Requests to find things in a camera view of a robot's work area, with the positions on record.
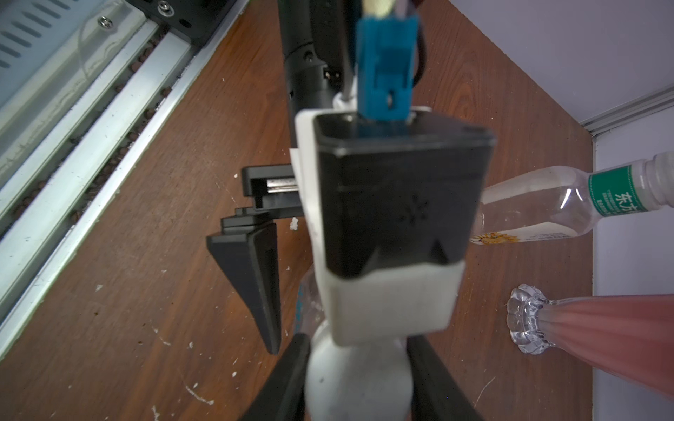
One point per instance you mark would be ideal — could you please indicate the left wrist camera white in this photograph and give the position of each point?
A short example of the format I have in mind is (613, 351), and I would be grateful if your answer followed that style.
(398, 187)

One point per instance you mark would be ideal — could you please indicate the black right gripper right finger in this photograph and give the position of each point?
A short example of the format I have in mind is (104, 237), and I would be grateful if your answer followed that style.
(436, 394)

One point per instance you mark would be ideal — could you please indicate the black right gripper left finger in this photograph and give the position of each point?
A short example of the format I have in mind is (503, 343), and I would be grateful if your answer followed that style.
(282, 395)

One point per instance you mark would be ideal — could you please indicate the teal print clear bottle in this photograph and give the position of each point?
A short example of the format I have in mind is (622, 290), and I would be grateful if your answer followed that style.
(309, 311)

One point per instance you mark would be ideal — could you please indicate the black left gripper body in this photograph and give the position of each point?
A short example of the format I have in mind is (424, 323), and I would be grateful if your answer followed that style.
(275, 195)

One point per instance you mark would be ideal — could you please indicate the pink vase with flowers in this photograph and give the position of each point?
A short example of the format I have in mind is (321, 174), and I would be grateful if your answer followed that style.
(630, 337)

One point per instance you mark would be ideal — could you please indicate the white bottle cap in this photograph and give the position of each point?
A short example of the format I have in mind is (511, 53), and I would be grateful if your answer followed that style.
(660, 177)
(366, 382)

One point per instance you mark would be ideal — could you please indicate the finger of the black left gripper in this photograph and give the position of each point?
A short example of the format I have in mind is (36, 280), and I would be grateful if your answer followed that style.
(246, 252)

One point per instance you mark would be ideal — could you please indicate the green label clear bottle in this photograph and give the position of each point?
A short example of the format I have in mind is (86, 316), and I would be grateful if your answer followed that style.
(559, 202)

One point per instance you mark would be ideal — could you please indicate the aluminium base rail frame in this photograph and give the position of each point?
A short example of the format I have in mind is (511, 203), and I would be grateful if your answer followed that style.
(85, 88)

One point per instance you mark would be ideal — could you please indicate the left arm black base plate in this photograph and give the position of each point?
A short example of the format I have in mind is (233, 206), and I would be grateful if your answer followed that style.
(193, 20)

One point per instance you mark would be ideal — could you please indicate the aluminium corner frame post left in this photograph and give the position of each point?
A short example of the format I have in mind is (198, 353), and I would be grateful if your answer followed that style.
(639, 108)

